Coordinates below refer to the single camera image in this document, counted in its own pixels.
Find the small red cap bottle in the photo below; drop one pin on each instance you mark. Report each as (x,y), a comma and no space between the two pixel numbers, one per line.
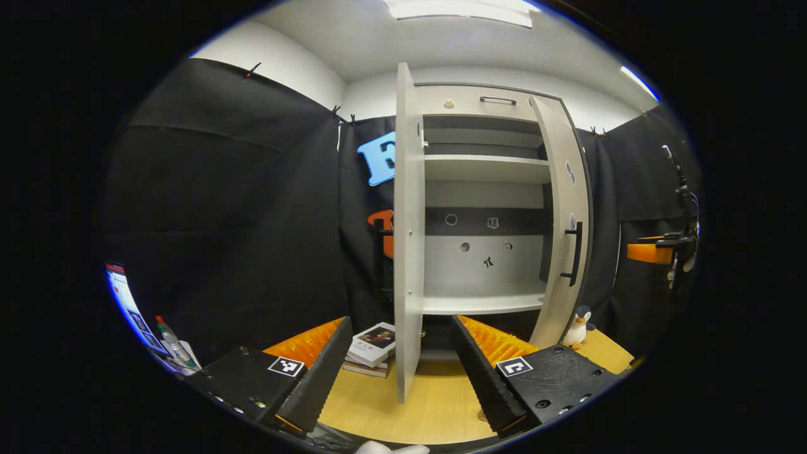
(170,340)

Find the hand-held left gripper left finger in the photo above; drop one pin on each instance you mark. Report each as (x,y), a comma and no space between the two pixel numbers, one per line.
(318,378)

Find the black backdrop cloth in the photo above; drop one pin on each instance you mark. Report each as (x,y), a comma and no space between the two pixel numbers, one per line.
(220,221)

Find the large ceiling light panel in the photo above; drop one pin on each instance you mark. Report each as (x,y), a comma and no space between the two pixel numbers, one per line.
(466,9)

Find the brown cover book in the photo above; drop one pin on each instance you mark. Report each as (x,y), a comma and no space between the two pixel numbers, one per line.
(369,370)

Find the grey cabinet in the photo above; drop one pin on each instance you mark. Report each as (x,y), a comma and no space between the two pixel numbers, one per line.
(485,170)

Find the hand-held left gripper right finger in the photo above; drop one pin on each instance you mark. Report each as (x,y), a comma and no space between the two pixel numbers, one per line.
(485,378)

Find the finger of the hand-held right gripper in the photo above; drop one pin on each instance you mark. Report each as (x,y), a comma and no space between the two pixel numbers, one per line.
(649,253)

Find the lit screen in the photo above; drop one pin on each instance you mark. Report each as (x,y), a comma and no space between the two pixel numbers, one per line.
(123,296)

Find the white cover book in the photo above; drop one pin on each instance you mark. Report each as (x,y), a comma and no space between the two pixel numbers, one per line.
(375,340)

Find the grey cabinet door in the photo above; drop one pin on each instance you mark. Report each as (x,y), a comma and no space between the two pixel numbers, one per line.
(564,189)
(408,252)

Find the penguin plush toy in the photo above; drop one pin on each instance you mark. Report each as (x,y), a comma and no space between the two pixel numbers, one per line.
(577,328)

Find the grey cabinet drawer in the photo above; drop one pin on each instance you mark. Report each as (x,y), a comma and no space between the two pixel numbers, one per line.
(479,101)

